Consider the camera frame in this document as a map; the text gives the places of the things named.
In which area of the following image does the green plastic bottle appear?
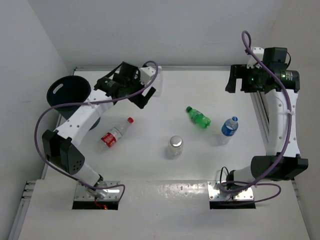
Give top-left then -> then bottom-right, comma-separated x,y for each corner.
186,106 -> 211,129

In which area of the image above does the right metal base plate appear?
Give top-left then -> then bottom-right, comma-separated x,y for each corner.
207,180 -> 255,201

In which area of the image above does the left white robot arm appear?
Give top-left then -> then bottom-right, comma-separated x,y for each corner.
39,60 -> 159,192

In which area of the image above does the clear jar silver lid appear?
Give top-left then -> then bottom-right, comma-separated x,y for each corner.
167,135 -> 184,159

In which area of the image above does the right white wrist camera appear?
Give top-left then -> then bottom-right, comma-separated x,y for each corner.
246,46 -> 266,70

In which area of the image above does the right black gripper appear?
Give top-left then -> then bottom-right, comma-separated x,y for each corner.
226,64 -> 267,93

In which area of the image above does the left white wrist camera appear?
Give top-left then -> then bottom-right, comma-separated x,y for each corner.
139,66 -> 156,86

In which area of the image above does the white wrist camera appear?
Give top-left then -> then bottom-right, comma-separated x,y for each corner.
139,66 -> 156,86
246,46 -> 266,70

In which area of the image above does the dark grey bin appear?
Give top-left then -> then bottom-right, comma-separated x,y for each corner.
46,75 -> 101,131

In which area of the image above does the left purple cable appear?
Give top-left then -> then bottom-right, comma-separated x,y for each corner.
34,60 -> 159,201

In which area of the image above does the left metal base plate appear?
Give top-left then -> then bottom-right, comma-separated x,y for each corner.
73,181 -> 121,202

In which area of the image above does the metal base plate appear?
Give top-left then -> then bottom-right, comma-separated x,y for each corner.
207,180 -> 255,201
73,181 -> 121,202

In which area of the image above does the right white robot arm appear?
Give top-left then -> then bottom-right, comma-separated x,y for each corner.
225,47 -> 309,191

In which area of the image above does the aluminium frame rail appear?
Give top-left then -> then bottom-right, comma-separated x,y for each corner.
250,92 -> 269,146

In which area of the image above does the red label clear bottle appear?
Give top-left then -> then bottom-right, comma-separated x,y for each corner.
96,117 -> 134,153

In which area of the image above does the blue label water bottle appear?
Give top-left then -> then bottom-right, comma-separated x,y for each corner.
217,116 -> 239,145

